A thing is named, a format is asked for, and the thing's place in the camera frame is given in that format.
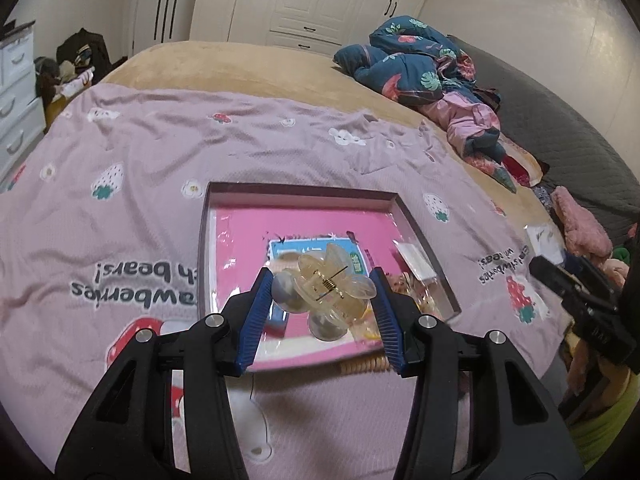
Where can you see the white wardrobe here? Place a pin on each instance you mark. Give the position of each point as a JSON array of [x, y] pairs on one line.
[[310, 5]]

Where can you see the white drawer cabinet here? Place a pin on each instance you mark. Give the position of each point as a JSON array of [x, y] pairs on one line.
[[15, 100]]

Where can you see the grey quilted headboard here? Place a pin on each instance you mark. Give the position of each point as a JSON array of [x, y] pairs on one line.
[[560, 130]]

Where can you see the dark bag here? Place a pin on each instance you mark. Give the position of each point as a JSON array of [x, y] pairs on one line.
[[82, 50]]

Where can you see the pink plush cloth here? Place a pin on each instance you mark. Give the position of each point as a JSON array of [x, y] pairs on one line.
[[580, 225]]

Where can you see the purple strawberry printed blanket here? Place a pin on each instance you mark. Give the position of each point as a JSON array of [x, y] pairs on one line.
[[125, 200]]

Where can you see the translucent yellow hair claw clip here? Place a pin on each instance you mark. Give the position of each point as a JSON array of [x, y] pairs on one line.
[[320, 280]]

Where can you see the pink clothing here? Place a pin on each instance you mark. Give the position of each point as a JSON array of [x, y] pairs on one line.
[[470, 120]]

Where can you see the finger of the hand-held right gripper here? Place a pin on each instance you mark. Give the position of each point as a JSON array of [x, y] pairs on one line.
[[557, 275], [590, 270]]

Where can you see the brown cardboard box tray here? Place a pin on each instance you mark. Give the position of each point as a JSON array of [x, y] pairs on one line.
[[300, 189]]

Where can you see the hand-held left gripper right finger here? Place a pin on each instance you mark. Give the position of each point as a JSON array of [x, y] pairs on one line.
[[387, 320]]

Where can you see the yellow green cloth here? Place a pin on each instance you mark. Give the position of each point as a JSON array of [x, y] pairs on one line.
[[610, 425]]

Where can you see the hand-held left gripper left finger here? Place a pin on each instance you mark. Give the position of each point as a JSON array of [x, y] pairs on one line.
[[255, 310]]

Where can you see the white packet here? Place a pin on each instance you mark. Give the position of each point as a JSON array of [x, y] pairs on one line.
[[415, 260], [545, 240]]

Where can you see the red and yellow cloth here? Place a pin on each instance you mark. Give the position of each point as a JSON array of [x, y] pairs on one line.
[[525, 165]]

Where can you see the pink book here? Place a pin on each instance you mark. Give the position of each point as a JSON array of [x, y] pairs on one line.
[[240, 240]]

